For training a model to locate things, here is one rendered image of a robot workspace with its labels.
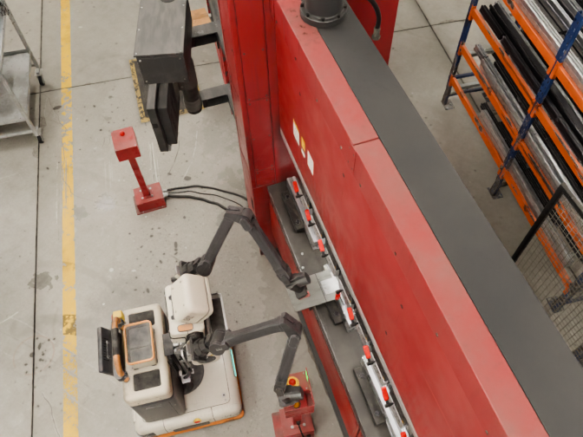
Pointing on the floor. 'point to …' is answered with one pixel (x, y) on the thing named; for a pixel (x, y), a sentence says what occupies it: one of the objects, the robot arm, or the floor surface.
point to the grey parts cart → (16, 80)
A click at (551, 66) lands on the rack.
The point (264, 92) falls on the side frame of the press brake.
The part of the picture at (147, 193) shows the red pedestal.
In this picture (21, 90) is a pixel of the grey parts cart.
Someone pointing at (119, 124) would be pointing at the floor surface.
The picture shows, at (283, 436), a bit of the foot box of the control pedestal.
